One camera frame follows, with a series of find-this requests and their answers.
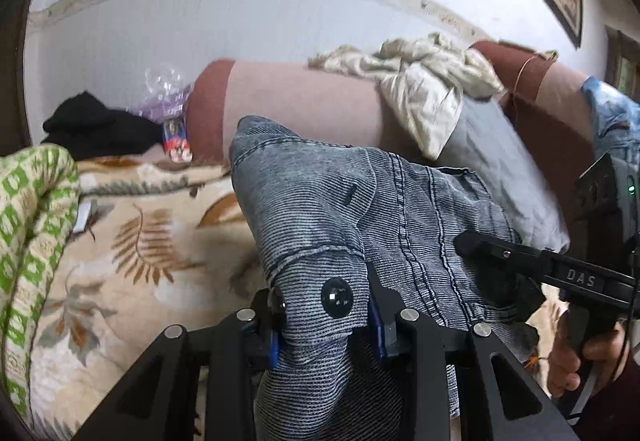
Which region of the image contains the green patterned quilt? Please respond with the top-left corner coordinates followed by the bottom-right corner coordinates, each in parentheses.
top-left (0, 144), bottom-right (83, 422)

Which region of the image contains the crumpled cream cloth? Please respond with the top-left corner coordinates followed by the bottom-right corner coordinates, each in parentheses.
top-left (307, 32), bottom-right (558, 161)

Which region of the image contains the blue tie-dye cloth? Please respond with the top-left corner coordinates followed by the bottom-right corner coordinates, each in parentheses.
top-left (580, 75), bottom-right (640, 172)

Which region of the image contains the pink and brown headboard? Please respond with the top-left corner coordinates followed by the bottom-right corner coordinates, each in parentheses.
top-left (186, 40), bottom-right (601, 254)

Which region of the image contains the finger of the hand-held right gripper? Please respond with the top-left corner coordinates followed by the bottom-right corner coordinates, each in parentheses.
top-left (499, 270), bottom-right (547, 323)
top-left (453, 230), bottom-right (637, 308)

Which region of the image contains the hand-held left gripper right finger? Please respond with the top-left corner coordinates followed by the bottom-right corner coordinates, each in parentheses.
top-left (367, 266), bottom-right (581, 441)

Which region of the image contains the black cloth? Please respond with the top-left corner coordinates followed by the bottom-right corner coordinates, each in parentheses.
top-left (42, 91), bottom-right (166, 159)

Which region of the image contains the thin tan cord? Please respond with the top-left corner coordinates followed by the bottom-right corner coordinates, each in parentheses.
top-left (505, 51), bottom-right (547, 123)

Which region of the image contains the grey pillow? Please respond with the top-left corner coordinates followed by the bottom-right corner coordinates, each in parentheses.
top-left (440, 96), bottom-right (572, 254)

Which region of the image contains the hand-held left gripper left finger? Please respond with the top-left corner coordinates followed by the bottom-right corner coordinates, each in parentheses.
top-left (75, 288), bottom-right (288, 441)

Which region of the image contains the person's right hand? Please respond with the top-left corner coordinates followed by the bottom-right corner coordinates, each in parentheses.
top-left (547, 307), bottom-right (631, 400)

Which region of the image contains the clear purple plastic bag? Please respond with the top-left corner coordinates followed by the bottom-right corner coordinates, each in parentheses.
top-left (127, 66), bottom-right (194, 123)

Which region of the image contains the dark wooden frame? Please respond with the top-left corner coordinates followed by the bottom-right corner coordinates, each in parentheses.
top-left (604, 25), bottom-right (640, 95)

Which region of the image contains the small white card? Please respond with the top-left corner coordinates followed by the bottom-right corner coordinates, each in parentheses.
top-left (74, 201), bottom-right (94, 235)

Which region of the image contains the beige leaf print blanket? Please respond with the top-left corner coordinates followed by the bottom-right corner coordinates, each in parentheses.
top-left (20, 155), bottom-right (568, 441)

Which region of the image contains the colourful snack packet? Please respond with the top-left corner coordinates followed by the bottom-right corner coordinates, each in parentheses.
top-left (161, 116), bottom-right (194, 165)

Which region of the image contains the grey denim jacket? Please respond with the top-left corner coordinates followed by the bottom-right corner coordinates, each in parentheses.
top-left (229, 115), bottom-right (548, 441)

